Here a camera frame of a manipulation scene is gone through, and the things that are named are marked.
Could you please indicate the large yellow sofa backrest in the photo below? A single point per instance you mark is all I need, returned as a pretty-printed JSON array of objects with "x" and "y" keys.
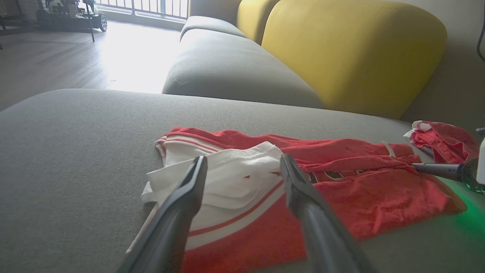
[{"x": 352, "y": 53}]

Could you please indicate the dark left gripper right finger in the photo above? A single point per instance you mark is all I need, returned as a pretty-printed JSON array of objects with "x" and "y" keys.
[{"x": 322, "y": 235}]

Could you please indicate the small grey sofa seat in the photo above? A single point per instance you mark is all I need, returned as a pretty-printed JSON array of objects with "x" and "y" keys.
[{"x": 212, "y": 24}]

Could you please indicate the red shirt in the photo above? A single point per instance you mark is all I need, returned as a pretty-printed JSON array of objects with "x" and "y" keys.
[{"x": 451, "y": 142}]

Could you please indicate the black wheeled mobile robot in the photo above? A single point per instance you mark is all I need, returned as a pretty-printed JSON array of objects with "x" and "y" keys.
[{"x": 68, "y": 17}]

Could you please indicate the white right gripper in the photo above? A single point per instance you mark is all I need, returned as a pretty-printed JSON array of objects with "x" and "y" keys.
[{"x": 475, "y": 174}]

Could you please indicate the narrow yellow sofa backrest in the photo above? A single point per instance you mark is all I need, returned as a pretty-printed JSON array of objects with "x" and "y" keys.
[{"x": 254, "y": 19}]

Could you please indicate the metal balcony railing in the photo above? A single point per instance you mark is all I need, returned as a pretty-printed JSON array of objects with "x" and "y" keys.
[{"x": 151, "y": 5}]

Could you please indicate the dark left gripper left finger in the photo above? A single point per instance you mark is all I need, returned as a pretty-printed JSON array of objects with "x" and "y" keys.
[{"x": 170, "y": 227}]

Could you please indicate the black legged side table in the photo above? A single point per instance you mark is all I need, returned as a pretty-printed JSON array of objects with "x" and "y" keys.
[{"x": 91, "y": 32}]

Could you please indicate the red white basketball jersey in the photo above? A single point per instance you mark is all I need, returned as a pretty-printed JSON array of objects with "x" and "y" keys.
[{"x": 379, "y": 197}]

